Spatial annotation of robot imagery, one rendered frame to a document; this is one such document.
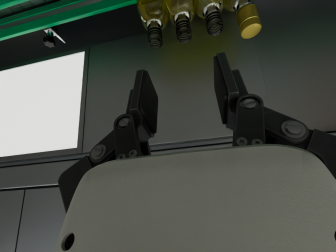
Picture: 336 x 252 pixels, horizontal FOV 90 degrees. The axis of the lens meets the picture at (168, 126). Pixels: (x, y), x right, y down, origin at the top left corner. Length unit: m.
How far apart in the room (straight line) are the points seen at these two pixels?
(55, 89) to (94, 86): 0.14
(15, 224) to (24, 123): 0.28
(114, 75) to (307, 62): 0.50
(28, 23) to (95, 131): 0.38
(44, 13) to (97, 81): 0.25
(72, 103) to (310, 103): 0.62
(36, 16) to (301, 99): 0.75
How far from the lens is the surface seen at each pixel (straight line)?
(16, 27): 0.73
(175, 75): 0.46
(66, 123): 0.56
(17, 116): 0.70
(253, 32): 0.37
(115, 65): 0.55
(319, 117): 0.50
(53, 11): 0.67
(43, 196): 0.61
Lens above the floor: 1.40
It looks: 17 degrees down
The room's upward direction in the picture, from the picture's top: 176 degrees clockwise
